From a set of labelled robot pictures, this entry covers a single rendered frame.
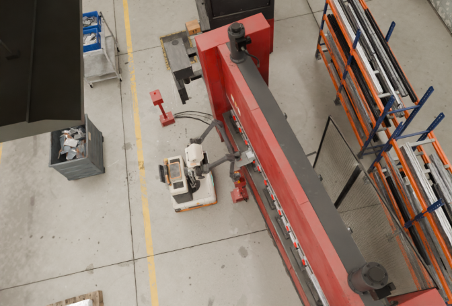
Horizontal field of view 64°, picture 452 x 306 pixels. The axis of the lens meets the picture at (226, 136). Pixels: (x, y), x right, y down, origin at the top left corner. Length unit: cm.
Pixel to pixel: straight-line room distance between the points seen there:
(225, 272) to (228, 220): 75
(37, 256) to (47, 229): 41
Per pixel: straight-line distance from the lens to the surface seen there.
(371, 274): 277
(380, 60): 533
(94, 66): 725
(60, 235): 634
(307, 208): 328
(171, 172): 501
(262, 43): 451
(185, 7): 817
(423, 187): 454
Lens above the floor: 542
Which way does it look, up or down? 62 degrees down
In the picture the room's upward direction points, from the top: 11 degrees counter-clockwise
